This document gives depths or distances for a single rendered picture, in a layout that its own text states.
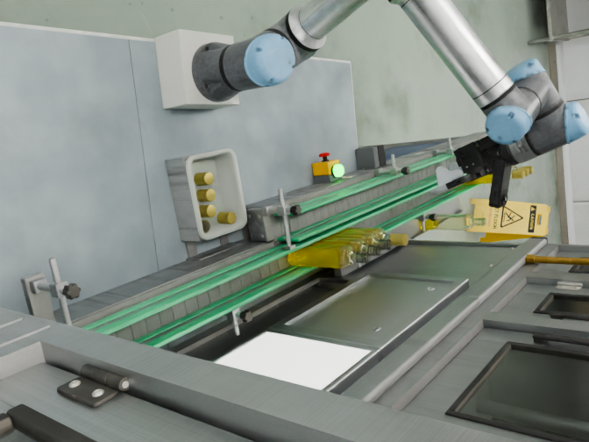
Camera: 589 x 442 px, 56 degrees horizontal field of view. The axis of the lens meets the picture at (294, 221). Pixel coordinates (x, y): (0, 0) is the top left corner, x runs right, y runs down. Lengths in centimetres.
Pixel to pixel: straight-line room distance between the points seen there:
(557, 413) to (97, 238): 103
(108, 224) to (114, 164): 15
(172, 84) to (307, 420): 122
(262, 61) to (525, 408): 90
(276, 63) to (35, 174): 59
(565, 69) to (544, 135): 603
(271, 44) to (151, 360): 99
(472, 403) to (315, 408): 79
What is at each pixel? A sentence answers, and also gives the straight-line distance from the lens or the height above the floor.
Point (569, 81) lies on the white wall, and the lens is 727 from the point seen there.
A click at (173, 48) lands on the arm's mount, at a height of 82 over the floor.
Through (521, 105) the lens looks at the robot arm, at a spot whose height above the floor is 161.
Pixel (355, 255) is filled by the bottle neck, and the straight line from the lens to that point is 148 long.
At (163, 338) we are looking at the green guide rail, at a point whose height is 95.
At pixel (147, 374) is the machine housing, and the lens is 44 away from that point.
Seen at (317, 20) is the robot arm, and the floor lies 115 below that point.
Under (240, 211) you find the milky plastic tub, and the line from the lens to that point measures 155.
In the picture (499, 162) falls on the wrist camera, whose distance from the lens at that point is 131.
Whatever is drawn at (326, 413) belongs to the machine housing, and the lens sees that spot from 33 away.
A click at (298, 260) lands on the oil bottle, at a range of 159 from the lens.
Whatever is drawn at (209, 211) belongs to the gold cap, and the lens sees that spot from 149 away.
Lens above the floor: 195
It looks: 41 degrees down
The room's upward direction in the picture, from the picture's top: 90 degrees clockwise
